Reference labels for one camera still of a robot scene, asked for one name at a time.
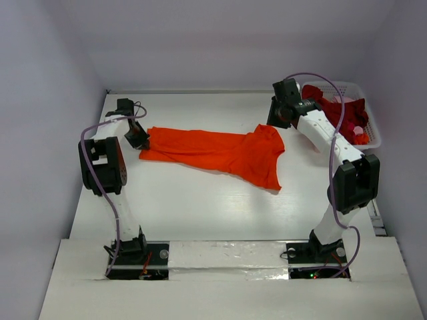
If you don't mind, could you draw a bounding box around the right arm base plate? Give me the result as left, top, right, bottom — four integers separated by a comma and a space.
280, 241, 350, 280

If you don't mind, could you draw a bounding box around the dark red t shirt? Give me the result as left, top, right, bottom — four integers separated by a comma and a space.
302, 84, 370, 141

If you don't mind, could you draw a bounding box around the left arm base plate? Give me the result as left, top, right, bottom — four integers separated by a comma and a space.
107, 242, 169, 281

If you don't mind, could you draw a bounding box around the white plastic basket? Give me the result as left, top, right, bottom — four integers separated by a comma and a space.
302, 81, 381, 150

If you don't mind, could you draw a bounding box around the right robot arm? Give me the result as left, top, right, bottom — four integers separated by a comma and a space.
267, 77, 380, 265

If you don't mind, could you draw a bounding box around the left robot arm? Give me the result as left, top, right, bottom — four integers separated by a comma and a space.
78, 98, 149, 266

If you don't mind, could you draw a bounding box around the orange t shirt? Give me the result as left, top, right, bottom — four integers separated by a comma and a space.
139, 124, 285, 191

